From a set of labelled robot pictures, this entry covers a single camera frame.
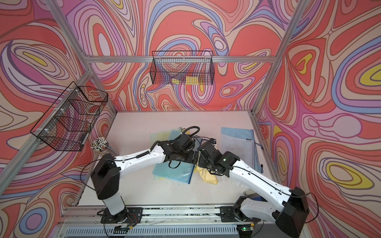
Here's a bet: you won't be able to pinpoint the yellow wiping cloth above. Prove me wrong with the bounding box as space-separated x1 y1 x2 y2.
195 166 218 185

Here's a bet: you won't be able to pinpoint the light blue mesh document bag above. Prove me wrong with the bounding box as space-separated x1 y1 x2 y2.
221 128 263 173

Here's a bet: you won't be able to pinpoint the black wire basket left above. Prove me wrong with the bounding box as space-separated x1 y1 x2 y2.
30 82 108 152

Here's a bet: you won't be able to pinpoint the green zip document bag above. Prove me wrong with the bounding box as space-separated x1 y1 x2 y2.
150 128 182 144

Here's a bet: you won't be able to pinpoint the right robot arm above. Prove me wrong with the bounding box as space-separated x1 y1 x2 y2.
197 141 309 238

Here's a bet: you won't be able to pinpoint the black wire basket back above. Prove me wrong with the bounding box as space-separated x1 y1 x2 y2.
150 50 215 85

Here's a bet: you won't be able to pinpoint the yellow sponge in basket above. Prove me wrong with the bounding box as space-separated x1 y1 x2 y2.
171 76 200 85

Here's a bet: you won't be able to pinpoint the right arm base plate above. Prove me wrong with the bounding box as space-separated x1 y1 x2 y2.
216 206 261 224

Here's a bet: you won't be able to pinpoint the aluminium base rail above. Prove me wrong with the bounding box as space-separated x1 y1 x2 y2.
52 204 286 238

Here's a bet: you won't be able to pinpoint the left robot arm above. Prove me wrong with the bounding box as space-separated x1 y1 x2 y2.
90 126 200 218

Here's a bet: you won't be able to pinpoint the black wire basket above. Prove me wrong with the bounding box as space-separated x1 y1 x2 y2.
30 82 108 152
150 50 215 85

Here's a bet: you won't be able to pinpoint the clear pencil holder cup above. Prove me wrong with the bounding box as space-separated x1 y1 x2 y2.
91 137 116 156

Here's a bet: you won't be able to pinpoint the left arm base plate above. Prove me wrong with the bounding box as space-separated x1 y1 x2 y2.
98 207 143 225

